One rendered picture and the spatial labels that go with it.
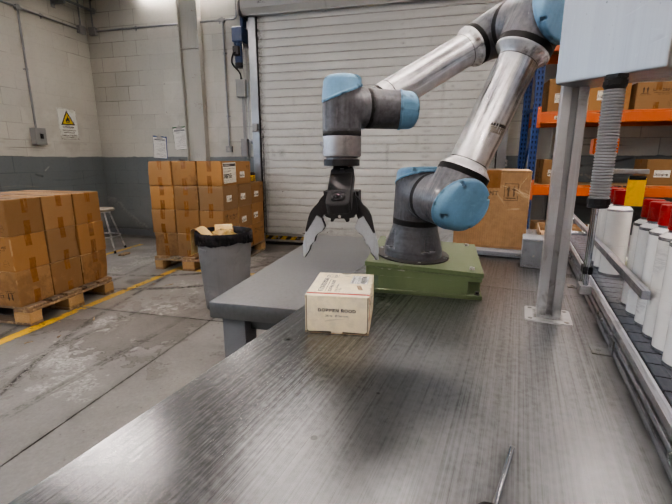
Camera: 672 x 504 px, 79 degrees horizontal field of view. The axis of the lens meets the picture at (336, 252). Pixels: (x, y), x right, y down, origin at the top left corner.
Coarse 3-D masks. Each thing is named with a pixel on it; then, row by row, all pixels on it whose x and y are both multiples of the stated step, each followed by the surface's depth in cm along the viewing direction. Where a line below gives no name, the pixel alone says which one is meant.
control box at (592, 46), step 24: (576, 0) 68; (600, 0) 65; (624, 0) 62; (648, 0) 60; (576, 24) 69; (600, 24) 66; (624, 24) 63; (648, 24) 60; (576, 48) 69; (600, 48) 66; (624, 48) 63; (648, 48) 61; (576, 72) 70; (600, 72) 66; (624, 72) 64; (648, 72) 62
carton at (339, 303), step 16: (320, 272) 92; (320, 288) 81; (336, 288) 81; (352, 288) 81; (368, 288) 81; (320, 304) 77; (336, 304) 76; (352, 304) 76; (368, 304) 76; (320, 320) 78; (336, 320) 77; (352, 320) 77; (368, 320) 76
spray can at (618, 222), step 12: (624, 192) 94; (612, 216) 96; (624, 216) 94; (612, 228) 96; (624, 228) 95; (612, 240) 97; (624, 240) 96; (624, 252) 96; (600, 264) 100; (624, 264) 98; (612, 276) 98
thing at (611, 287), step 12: (576, 240) 142; (600, 276) 98; (600, 288) 89; (612, 288) 89; (612, 300) 81; (624, 312) 75; (624, 324) 70; (636, 336) 65; (636, 348) 61; (648, 348) 61; (648, 360) 57; (660, 360) 57; (660, 372) 54; (660, 384) 51
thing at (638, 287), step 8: (576, 216) 142; (584, 224) 124; (600, 240) 100; (600, 248) 93; (608, 248) 91; (608, 256) 85; (616, 256) 83; (616, 264) 78; (624, 272) 72; (632, 280) 67; (632, 288) 66; (640, 288) 62; (640, 296) 62; (648, 296) 61
